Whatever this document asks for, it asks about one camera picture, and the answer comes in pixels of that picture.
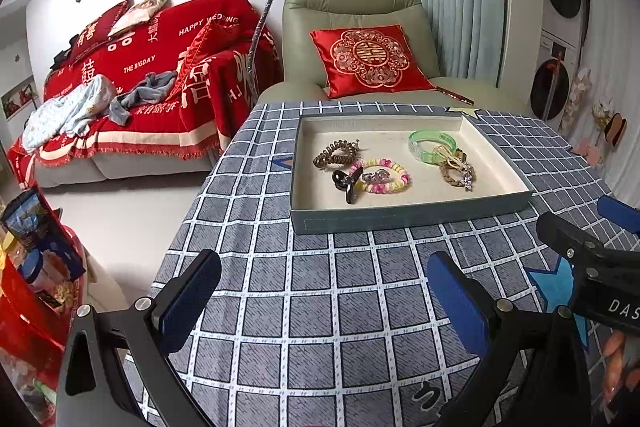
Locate yellow cord bracelet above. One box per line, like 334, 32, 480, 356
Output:
439, 145, 469, 168

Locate brown braided rope bracelet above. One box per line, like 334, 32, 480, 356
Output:
438, 158, 478, 191

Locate green translucent bangle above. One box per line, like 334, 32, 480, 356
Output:
408, 129, 458, 166

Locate pink yellow beaded bracelet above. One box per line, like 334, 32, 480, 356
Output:
348, 157, 412, 195

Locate black hair claw clip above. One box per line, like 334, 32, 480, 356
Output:
332, 167, 363, 205

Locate brown spiral hair tie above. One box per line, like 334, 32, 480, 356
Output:
312, 138, 362, 170

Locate silver rhinestone hair clip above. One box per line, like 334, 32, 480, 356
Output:
461, 165, 476, 192

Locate teal jewelry tray box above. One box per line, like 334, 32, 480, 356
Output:
290, 113, 534, 235

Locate right human hand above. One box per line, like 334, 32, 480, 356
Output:
597, 331, 639, 426

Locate pink slippers on rack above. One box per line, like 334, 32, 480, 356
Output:
573, 102, 627, 167

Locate red gift bag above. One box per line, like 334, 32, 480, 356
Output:
1, 185, 87, 426

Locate white washing machine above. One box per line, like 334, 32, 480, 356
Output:
529, 0, 588, 129

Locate red embroidered cushion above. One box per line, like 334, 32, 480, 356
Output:
309, 24, 435, 98

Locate white blue clothing pile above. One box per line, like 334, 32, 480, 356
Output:
21, 75, 116, 153

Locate grey cloth on sofa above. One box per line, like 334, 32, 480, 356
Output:
107, 70, 178, 127

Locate green leather armchair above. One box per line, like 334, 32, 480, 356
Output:
259, 0, 532, 115

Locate red sofa blanket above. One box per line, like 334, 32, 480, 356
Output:
6, 0, 283, 187

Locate flexible metal lamp stand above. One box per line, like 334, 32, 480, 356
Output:
243, 0, 320, 96

